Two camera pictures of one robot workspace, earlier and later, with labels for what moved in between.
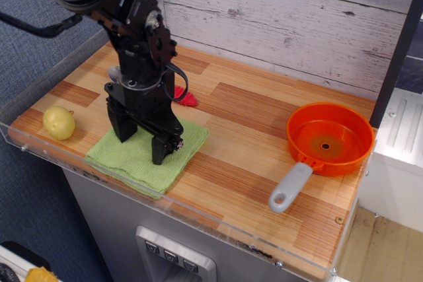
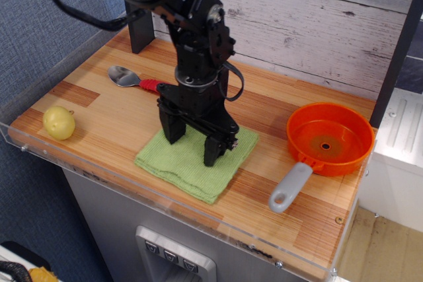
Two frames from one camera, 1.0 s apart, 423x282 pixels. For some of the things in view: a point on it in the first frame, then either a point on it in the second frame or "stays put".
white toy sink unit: [392, 183] stays put
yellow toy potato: [59, 122] stays put
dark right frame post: [414, 14] stays put
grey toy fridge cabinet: [113, 217] stays put
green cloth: [132, 162] → [181, 164]
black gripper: [147, 102] → [204, 109]
